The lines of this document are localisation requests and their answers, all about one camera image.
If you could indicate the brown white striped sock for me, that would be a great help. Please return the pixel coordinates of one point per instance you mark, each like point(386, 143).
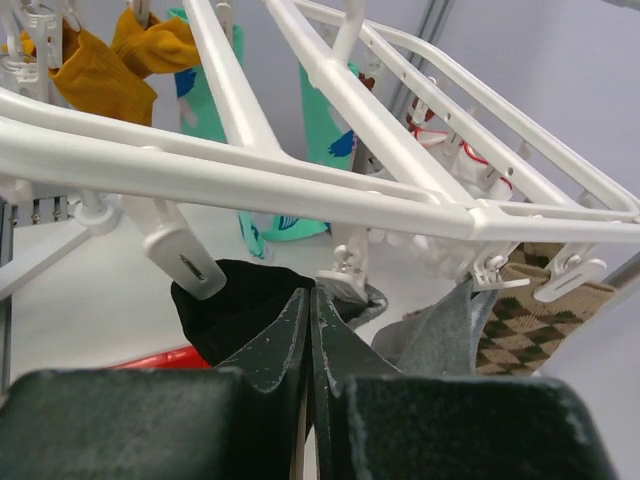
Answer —
point(368, 81)

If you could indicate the white sock with red trim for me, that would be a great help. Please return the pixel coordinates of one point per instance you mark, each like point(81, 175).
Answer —
point(457, 157)

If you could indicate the teal patterned sock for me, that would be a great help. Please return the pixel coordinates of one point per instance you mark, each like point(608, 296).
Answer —
point(199, 118)
point(330, 142)

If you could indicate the grey sock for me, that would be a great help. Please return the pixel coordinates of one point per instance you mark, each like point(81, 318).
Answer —
point(441, 339)
point(359, 315)

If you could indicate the brown argyle sock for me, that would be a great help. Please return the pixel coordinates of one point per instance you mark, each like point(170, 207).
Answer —
point(522, 333)

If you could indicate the red plastic bin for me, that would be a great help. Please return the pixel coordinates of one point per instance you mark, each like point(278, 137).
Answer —
point(181, 358)

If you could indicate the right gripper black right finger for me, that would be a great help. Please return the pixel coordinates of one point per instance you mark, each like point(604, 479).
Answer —
point(373, 422)

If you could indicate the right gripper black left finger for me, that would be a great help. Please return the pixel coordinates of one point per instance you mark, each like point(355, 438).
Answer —
point(245, 419)

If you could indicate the mustard yellow sock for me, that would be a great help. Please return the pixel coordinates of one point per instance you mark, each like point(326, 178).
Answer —
point(162, 47)
point(93, 79)

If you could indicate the white clothes peg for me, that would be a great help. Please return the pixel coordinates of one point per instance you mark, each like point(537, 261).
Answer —
point(346, 280)
point(34, 45)
point(170, 243)
point(485, 269)
point(573, 266)

